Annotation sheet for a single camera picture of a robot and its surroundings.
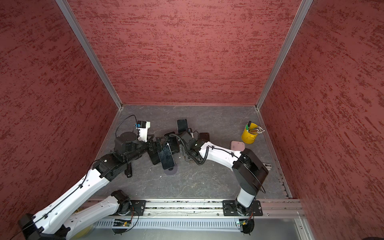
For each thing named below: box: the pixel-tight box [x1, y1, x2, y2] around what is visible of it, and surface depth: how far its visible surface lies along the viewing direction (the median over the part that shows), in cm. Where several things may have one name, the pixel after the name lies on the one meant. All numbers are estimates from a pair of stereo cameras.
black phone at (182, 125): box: [176, 118, 189, 134], surface depth 97 cm
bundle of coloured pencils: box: [249, 126, 266, 134], surface depth 87 cm
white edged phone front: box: [158, 142, 175, 170], surface depth 83 cm
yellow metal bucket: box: [241, 122, 258, 144], surface depth 97 cm
